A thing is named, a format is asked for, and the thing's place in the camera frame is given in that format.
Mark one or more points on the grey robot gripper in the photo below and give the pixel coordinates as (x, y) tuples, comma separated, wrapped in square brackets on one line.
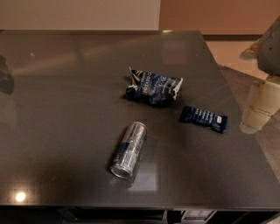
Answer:
[(270, 55)]

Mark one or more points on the blue chip bag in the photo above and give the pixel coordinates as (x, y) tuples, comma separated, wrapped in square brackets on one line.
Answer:
[(152, 88)]

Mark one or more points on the dark blue snack bar wrapper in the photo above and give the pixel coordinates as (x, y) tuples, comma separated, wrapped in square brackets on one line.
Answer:
[(204, 118)]

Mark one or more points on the silver blue energy drink can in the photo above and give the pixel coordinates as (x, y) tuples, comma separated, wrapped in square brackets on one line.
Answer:
[(125, 162)]

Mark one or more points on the black device under table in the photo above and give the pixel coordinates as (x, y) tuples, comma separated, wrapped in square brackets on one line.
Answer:
[(189, 216)]

